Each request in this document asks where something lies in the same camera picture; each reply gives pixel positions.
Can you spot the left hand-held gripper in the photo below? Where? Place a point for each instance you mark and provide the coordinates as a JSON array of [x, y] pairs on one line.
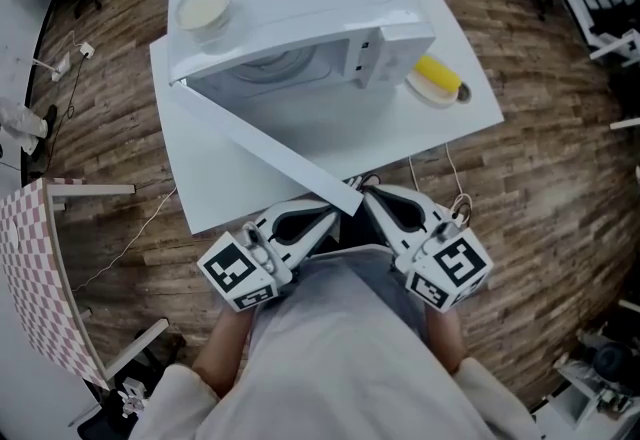
[[235, 273]]

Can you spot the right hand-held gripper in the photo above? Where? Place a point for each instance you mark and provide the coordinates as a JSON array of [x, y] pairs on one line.
[[450, 273]]

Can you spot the white microwave door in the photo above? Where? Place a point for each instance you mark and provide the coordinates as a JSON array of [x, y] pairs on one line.
[[265, 142]]

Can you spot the person's right forearm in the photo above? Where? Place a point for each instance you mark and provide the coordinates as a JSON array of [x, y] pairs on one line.
[[447, 343]]

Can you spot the person's left forearm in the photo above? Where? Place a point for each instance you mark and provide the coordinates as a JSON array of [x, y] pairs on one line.
[[225, 358]]

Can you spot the glass microwave turntable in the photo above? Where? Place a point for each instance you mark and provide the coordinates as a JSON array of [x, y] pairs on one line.
[[270, 68]]

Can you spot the person's black trousers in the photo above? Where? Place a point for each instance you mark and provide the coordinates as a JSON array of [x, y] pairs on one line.
[[362, 230]]

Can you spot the person's right shoe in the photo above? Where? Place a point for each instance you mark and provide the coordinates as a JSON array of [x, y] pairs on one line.
[[372, 180]]

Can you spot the white table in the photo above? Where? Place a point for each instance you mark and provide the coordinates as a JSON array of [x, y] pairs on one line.
[[200, 153]]

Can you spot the person's white shirt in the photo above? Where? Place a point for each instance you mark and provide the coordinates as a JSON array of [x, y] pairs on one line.
[[340, 368]]

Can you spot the yellow corn cob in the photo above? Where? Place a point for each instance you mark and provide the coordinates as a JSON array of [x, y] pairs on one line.
[[439, 73]]

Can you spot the white bowl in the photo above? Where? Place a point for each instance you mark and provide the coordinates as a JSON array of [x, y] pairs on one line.
[[205, 10]]

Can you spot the white gripper device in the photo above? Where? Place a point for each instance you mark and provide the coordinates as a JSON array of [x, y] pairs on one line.
[[134, 398]]

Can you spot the black round object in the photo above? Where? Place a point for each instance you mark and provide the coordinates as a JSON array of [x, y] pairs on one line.
[[614, 361]]

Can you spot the pink checkered table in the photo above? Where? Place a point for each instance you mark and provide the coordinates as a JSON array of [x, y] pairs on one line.
[[30, 288]]

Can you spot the white power adapter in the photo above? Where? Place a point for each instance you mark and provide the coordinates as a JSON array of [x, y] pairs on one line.
[[87, 49]]

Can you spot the white floor stand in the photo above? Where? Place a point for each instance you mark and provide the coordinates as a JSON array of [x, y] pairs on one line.
[[61, 68]]

